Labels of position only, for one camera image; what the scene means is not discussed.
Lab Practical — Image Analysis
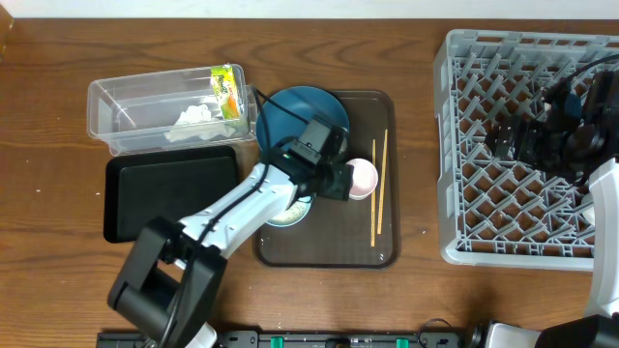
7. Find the white cup pink inside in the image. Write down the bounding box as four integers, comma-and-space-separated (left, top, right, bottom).
347, 159, 378, 200

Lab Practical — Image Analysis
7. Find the light blue bowl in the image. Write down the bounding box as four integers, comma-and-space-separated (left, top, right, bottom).
267, 196, 313, 228

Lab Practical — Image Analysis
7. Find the white tissue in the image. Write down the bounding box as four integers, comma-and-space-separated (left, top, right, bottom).
164, 104, 234, 142

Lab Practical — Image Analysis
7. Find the yellow snack wrapper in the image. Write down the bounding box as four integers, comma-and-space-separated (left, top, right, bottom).
211, 65, 241, 120

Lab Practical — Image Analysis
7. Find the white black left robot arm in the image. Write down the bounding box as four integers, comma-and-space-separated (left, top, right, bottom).
107, 157, 353, 347

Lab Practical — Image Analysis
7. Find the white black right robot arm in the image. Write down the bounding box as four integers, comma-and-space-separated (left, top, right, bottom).
484, 115, 618, 347

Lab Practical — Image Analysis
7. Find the grey dishwasher rack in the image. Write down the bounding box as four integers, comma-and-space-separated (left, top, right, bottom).
433, 29, 618, 272

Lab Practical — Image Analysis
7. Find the clear plastic waste bin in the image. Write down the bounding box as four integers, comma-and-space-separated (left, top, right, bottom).
86, 64, 257, 156

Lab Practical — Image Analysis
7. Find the right wooden chopstick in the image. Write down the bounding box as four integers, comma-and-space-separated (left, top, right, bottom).
377, 129, 389, 235

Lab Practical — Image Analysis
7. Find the brown serving tray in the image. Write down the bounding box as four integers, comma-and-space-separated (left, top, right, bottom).
254, 91, 400, 269

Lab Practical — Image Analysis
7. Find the dark blue plate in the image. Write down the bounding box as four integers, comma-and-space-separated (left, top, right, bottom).
255, 86, 350, 164

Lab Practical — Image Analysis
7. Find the black rectangular tray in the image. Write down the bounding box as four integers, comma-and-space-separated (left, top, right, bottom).
103, 146, 239, 244

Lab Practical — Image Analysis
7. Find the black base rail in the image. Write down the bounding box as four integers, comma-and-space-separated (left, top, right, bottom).
95, 318, 485, 348

